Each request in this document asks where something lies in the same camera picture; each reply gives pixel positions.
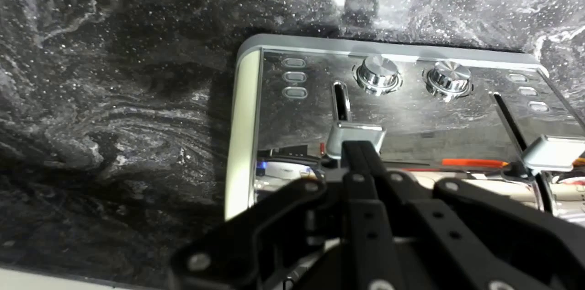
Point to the chrome four-slot toaster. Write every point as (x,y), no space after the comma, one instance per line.
(297,121)

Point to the chrome toaster knob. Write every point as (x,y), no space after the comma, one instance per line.
(450,79)
(378,74)

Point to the silver toaster lever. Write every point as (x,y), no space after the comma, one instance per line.
(336,137)
(553,153)

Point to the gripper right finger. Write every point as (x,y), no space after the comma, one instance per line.
(480,226)

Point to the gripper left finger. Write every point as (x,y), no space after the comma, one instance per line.
(274,230)

